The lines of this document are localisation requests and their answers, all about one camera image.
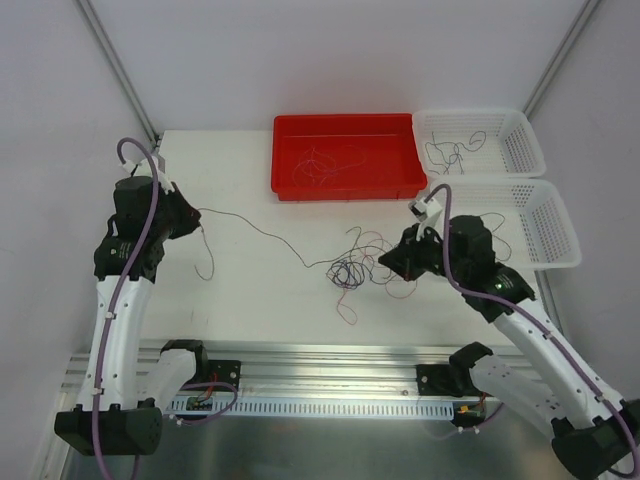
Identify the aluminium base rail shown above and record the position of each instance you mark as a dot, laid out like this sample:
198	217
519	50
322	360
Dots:
328	371

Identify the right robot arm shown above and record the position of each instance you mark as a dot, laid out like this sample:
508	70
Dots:
590	425

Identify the aluminium frame post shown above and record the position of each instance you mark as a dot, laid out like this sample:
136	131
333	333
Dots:
569	41
99	33

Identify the left aluminium frame post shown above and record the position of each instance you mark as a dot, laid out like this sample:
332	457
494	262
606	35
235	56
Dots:
99	33

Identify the red plastic tray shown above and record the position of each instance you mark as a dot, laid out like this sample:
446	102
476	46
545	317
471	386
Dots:
344	157

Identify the far white perforated basket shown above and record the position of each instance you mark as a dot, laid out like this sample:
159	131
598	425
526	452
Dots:
477	142

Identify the near white perforated basket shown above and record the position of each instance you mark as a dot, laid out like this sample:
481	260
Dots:
530	225

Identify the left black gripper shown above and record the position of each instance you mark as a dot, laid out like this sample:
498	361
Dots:
181	214

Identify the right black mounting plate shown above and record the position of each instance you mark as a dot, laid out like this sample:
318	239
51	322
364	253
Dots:
444	380

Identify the white perforated basket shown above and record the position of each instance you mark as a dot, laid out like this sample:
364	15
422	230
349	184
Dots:
530	225
477	142

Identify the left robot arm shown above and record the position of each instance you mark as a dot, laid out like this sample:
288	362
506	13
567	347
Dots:
116	414

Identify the right aluminium frame post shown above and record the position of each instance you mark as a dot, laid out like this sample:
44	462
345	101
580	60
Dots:
569	41

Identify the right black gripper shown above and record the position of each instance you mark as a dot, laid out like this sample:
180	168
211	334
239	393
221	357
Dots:
407	257

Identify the white slotted cable duct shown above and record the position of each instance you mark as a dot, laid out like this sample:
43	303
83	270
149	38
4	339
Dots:
403	408

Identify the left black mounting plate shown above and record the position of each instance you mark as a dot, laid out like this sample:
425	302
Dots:
221	371

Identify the black mounting plate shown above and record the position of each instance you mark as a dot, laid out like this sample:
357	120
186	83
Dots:
221	371
444	380

